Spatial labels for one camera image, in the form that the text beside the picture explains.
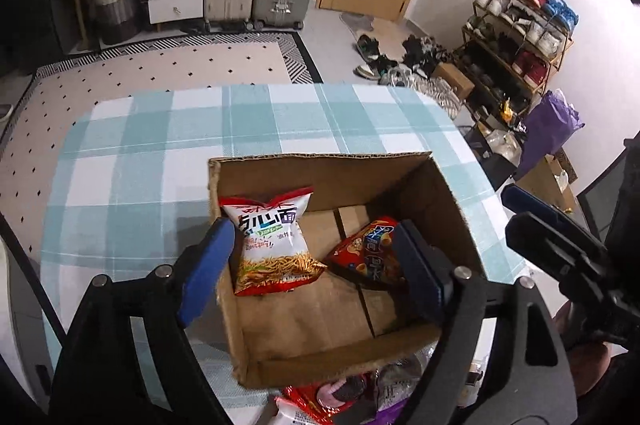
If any purple white snack bag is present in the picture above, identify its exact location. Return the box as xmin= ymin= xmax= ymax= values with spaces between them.
xmin=347 ymin=351 xmax=430 ymax=424

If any right hand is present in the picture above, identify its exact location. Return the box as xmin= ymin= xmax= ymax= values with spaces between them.
xmin=552 ymin=301 xmax=616 ymax=398

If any red chip snack bag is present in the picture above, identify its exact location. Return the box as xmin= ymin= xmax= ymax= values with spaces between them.
xmin=323 ymin=216 xmax=405 ymax=291

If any white red noodle snack bag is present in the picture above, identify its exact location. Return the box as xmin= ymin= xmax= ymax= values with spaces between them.
xmin=218 ymin=186 xmax=326 ymax=296

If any plaid teal tablecloth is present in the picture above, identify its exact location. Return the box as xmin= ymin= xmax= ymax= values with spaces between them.
xmin=39 ymin=81 xmax=528 ymax=425

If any small brown cardboard box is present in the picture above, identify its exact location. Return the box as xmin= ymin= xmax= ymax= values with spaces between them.
xmin=434 ymin=62 xmax=474 ymax=101

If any red pink snack packet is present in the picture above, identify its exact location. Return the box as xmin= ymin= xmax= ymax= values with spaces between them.
xmin=282 ymin=375 xmax=368 ymax=424

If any shoe rack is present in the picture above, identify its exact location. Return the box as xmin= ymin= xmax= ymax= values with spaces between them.
xmin=454 ymin=0 xmax=579 ymax=124

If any dotted beige rug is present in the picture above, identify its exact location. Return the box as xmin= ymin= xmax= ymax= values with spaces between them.
xmin=1 ymin=32 xmax=321 ymax=258

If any woven laundry basket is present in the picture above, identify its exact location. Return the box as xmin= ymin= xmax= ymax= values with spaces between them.
xmin=93 ymin=0 xmax=142 ymax=44

